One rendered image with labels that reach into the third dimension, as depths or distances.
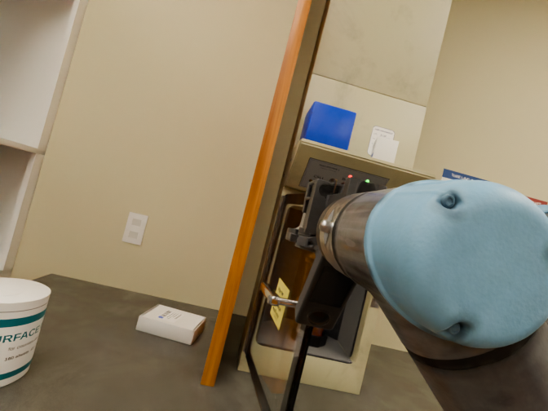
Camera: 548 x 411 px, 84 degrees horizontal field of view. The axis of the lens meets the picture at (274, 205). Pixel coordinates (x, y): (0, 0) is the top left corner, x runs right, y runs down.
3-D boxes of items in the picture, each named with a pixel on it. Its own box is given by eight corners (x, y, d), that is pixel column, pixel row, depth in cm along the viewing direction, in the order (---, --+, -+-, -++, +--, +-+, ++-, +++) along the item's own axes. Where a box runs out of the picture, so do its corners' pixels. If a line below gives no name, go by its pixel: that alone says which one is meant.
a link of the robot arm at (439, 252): (476, 413, 12) (369, 234, 12) (367, 318, 23) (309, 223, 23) (620, 305, 13) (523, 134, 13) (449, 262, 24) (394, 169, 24)
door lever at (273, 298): (284, 297, 58) (287, 283, 58) (300, 315, 48) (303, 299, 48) (257, 291, 56) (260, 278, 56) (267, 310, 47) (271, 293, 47)
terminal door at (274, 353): (247, 354, 74) (287, 194, 76) (279, 457, 45) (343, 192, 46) (244, 353, 74) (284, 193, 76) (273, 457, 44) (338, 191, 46)
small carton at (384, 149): (368, 165, 77) (373, 143, 77) (388, 170, 76) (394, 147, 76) (371, 161, 72) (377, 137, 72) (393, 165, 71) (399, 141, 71)
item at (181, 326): (154, 315, 95) (157, 303, 95) (203, 329, 94) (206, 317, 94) (134, 329, 83) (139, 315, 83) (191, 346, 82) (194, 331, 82)
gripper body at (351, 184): (360, 197, 40) (408, 192, 28) (344, 260, 40) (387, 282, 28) (304, 183, 40) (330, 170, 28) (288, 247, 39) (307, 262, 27)
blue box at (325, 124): (297, 148, 77) (305, 114, 77) (334, 158, 78) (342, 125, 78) (304, 139, 67) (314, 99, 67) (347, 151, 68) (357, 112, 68)
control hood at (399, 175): (282, 186, 77) (292, 148, 78) (401, 217, 80) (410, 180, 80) (289, 181, 66) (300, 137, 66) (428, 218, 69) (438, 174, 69)
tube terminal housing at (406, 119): (238, 330, 100) (295, 105, 103) (332, 351, 103) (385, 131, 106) (236, 369, 75) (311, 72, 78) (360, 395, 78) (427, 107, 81)
